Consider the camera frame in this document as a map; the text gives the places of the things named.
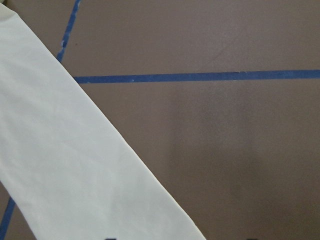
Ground cream long-sleeve cat shirt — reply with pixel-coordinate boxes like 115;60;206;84
0;5;204;240

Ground brown paper table cover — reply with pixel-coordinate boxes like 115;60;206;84
0;0;320;240

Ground blue tape grid lines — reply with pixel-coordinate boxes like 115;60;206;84
0;0;320;240

